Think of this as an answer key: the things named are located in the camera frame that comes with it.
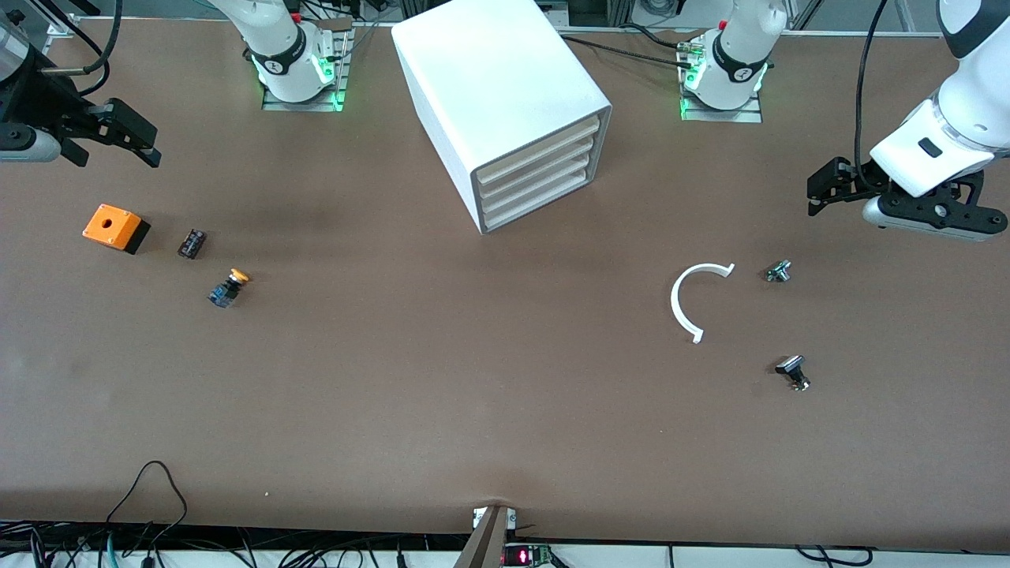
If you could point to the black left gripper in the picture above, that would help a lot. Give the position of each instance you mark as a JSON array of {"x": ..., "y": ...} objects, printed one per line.
[{"x": 862, "y": 180}]

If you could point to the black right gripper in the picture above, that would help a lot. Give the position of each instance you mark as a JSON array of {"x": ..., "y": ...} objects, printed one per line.
[{"x": 49, "y": 106}]

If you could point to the white cabinet drawer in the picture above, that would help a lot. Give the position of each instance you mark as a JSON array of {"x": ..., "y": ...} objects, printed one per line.
[
  {"x": 540, "y": 181},
  {"x": 536, "y": 146},
  {"x": 541, "y": 199},
  {"x": 538, "y": 164}
]

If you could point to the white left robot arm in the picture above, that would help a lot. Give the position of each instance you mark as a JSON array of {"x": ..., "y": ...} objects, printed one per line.
[{"x": 963, "y": 102}]

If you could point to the orange button box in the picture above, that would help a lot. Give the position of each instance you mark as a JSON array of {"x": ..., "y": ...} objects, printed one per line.
[{"x": 110, "y": 225}]

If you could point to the black square-head push button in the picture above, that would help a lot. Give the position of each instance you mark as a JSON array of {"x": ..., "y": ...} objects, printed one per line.
[{"x": 792, "y": 371}]

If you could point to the yellow push button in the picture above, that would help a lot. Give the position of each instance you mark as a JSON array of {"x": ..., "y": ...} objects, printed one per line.
[{"x": 227, "y": 289}]

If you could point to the white drawer cabinet housing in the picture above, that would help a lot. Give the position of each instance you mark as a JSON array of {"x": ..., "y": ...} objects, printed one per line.
[{"x": 489, "y": 71}]

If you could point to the small black cylindrical component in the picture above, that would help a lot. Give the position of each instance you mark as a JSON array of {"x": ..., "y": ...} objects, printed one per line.
[{"x": 192, "y": 243}]

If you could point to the circuit board red display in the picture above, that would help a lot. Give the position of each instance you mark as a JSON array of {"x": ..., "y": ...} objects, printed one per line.
[{"x": 525, "y": 556}]

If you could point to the small green silver switch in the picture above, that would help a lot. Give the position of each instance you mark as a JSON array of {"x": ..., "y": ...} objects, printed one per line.
[{"x": 778, "y": 270}]

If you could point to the aluminium corner bracket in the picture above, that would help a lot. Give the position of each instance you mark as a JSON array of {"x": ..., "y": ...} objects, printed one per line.
[{"x": 63, "y": 28}]

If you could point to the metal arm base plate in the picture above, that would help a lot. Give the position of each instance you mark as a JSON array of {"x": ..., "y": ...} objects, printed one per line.
[
  {"x": 722, "y": 115},
  {"x": 339, "y": 71}
]

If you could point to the white semicircular plastic bracket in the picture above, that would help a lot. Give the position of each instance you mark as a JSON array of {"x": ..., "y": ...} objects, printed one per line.
[{"x": 677, "y": 304}]

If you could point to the grey camera mount beam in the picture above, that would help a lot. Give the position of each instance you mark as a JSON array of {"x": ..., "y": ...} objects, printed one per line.
[{"x": 485, "y": 544}]

